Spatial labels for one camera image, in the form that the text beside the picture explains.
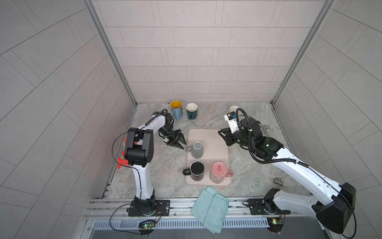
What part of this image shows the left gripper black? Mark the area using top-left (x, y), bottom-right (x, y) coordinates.
top-left (156, 127), bottom-right (187, 148)

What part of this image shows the circuit board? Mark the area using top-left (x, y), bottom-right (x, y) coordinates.
top-left (138, 220), bottom-right (156, 236)
top-left (267, 217), bottom-right (284, 233)

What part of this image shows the black mug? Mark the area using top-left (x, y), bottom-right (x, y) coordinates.
top-left (182, 161), bottom-right (205, 181)

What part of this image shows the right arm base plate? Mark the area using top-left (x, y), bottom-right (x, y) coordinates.
top-left (243, 199), bottom-right (291, 216)

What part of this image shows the grey mug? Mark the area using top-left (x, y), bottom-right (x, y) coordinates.
top-left (186, 141), bottom-right (204, 159)

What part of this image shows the pink glass mug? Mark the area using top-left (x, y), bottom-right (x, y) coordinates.
top-left (210, 161), bottom-right (233, 184)

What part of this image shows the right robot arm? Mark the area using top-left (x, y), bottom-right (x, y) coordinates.
top-left (218, 108), bottom-right (356, 234)

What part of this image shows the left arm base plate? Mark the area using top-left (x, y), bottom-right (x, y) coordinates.
top-left (126, 199), bottom-right (171, 217)

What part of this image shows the right circuit board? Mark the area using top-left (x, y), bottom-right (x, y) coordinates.
top-left (267, 217), bottom-right (284, 233)

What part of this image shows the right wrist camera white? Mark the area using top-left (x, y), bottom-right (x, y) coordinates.
top-left (224, 112), bottom-right (240, 133)

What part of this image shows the red monster plush toy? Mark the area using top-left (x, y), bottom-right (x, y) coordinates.
top-left (117, 137), bottom-right (129, 169)

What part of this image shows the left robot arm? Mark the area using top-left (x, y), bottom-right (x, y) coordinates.
top-left (112, 109), bottom-right (187, 217)

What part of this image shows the beige tray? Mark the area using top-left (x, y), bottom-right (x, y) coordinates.
top-left (185, 129), bottom-right (232, 187)

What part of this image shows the left circuit board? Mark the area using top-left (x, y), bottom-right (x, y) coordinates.
top-left (138, 220), bottom-right (156, 236)

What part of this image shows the aluminium mounting rail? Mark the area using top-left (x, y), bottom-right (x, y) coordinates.
top-left (85, 190), bottom-right (322, 220)

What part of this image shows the teal cloth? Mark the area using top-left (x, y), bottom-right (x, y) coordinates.
top-left (191, 186), bottom-right (229, 234)

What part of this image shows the small metal fitting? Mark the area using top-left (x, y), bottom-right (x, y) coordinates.
top-left (273, 177), bottom-right (284, 186)

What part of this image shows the clear tube with grains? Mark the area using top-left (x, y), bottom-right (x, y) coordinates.
top-left (262, 125), bottom-right (277, 139)

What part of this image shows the light blue butterfly mug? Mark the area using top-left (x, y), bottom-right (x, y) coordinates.
top-left (170, 101), bottom-right (183, 120)

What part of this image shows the light green mug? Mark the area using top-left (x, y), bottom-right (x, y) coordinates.
top-left (229, 105), bottom-right (239, 114)

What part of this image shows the dark green mug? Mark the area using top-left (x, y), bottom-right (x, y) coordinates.
top-left (186, 103), bottom-right (199, 120)

